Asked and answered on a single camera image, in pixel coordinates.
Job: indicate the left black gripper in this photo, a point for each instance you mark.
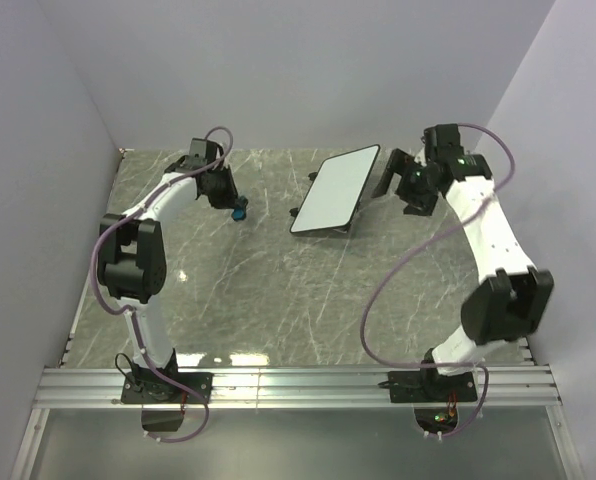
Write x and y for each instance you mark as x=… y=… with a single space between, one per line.
x=231 y=199

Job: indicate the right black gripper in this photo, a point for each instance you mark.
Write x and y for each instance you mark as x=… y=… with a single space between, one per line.
x=399 y=163

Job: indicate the blue whiteboard eraser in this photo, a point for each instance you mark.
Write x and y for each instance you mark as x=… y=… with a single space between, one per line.
x=239 y=212

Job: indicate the small white whiteboard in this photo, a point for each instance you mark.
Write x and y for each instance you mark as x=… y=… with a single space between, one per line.
x=333 y=197

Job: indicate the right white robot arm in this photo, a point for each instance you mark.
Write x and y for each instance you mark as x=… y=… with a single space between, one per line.
x=512 y=293

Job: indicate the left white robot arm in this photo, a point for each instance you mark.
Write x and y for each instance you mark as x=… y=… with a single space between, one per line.
x=128 y=267

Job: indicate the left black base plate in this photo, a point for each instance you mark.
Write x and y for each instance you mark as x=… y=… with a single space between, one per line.
x=151 y=391

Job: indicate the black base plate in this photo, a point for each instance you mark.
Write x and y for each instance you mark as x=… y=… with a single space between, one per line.
x=408 y=387
x=151 y=391

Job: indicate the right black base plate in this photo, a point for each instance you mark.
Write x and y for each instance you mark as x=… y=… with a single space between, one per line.
x=408 y=387

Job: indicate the aluminium mounting rail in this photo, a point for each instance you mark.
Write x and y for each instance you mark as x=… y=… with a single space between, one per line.
x=289 y=388

